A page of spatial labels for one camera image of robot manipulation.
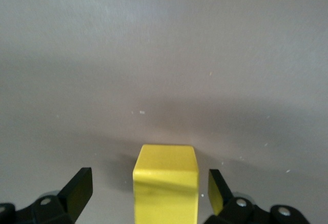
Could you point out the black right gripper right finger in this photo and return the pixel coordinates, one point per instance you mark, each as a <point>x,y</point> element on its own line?
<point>238,208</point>

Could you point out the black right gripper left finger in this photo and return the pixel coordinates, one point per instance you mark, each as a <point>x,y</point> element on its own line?
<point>74,190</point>

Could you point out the yellow cube block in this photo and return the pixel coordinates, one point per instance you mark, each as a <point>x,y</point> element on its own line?
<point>166,183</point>

